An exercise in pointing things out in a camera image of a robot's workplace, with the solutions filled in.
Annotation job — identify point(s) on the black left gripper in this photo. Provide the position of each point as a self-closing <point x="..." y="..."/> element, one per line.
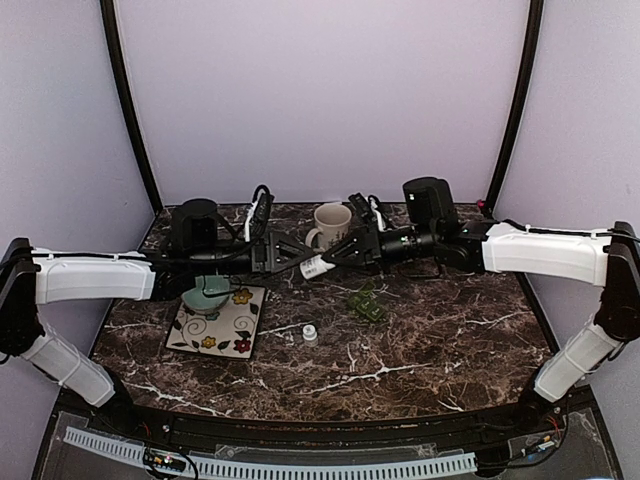
<point x="264" y="256"/>

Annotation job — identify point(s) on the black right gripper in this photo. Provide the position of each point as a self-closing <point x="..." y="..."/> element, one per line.
<point x="367" y="245"/>

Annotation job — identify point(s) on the white pill bottle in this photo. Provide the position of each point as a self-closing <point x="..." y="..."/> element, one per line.
<point x="315" y="267"/>
<point x="310" y="334"/>

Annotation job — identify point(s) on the green weekly pill organizer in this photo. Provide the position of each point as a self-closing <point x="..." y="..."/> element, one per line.
<point x="364" y="304"/>

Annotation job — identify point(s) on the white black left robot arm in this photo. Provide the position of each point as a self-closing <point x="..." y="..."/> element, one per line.
<point x="201" y="242"/>

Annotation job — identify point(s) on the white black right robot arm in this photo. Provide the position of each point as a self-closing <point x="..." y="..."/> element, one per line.
<point x="605" y="258"/>

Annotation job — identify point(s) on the white mug with coral pattern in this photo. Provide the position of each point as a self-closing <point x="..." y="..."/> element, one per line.
<point x="331" y="224"/>

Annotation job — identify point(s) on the square floral plate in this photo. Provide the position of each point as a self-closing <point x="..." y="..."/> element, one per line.
<point x="229" y="332"/>

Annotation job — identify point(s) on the plain celadon green bowl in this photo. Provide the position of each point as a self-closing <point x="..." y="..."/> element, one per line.
<point x="208" y="295"/>

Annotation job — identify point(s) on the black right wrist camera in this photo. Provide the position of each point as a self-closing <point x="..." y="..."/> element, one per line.
<point x="361" y="207"/>

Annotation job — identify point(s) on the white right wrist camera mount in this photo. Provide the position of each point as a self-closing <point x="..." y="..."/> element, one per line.
<point x="378" y="214"/>

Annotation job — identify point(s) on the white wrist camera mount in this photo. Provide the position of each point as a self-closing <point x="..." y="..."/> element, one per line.
<point x="378" y="214"/>
<point x="252" y="222"/>

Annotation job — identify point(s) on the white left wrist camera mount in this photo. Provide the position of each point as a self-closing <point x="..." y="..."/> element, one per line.
<point x="252" y="222"/>

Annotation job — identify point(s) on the black front table rail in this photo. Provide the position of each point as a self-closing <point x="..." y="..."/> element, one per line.
<point x="178" y="423"/>

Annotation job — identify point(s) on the white slotted cable duct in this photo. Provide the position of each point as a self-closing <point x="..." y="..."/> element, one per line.
<point x="246" y="463"/>

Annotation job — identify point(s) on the black frame post left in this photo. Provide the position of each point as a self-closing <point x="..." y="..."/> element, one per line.
<point x="126" y="101"/>

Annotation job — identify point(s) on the black frame post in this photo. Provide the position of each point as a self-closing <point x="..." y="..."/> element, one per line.
<point x="126" y="101"/>
<point x="521" y="89"/>

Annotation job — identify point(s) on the black frame post right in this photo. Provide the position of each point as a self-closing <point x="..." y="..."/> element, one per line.
<point x="521" y="89"/>

